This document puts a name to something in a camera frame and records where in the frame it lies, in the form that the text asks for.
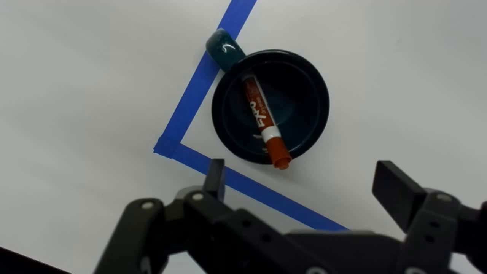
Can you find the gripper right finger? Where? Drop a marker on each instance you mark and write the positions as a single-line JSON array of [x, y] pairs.
[[426, 220]]

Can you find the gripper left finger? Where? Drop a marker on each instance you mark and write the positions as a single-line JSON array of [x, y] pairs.
[[213, 224]]

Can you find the red dry erase marker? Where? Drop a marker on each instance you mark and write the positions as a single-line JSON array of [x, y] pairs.
[[264, 120]]

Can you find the dark teal mug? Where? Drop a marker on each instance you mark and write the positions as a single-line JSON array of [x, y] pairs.
[[266, 102]]

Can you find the blue tape strip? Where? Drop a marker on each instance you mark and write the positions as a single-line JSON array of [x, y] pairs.
[[258, 192], [201, 82]]

